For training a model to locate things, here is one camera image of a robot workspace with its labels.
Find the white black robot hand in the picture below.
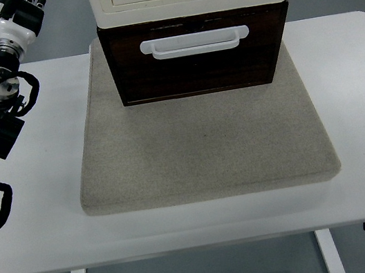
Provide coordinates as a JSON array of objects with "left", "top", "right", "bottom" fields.
[{"left": 0, "top": 0, "right": 61, "bottom": 51}]

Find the dark wooden drawer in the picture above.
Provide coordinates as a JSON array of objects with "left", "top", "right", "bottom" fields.
[{"left": 106, "top": 6, "right": 294, "bottom": 108}]

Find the white drawer handle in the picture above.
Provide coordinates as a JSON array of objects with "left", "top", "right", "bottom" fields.
[{"left": 138, "top": 22, "right": 253, "bottom": 64}]

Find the dark wooden drawer housing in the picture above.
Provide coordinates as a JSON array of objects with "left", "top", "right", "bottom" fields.
[{"left": 95, "top": 0, "right": 302, "bottom": 111}]

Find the grey felt mat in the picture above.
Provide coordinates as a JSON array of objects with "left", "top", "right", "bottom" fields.
[{"left": 54, "top": 1, "right": 345, "bottom": 223}]

